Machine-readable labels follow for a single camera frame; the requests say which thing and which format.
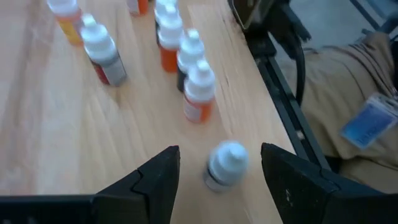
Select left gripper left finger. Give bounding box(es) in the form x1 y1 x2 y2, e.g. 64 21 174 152
92 145 182 224

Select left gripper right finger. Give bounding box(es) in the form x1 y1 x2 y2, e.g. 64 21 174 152
261 142 382 224

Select small dark food coloring bottle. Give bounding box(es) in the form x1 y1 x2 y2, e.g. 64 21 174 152
203 140 249 193
176 28 206 93

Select dark red food coloring bottle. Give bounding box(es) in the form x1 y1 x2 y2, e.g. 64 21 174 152
80 14 127 87

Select dark blue food coloring bottle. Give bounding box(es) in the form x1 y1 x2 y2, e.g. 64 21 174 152
154 0 180 44

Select orange-red food coloring bottle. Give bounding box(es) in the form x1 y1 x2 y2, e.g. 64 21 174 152
126 0 149 16

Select blue ID badge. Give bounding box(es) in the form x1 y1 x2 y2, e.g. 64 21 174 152
340 93 398 150

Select person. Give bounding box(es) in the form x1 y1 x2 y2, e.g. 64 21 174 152
276 30 398 194

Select black aluminium frame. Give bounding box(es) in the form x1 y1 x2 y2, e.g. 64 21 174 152
226 0 398 172

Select black camera cable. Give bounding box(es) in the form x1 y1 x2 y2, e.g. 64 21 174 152
290 27 312 106

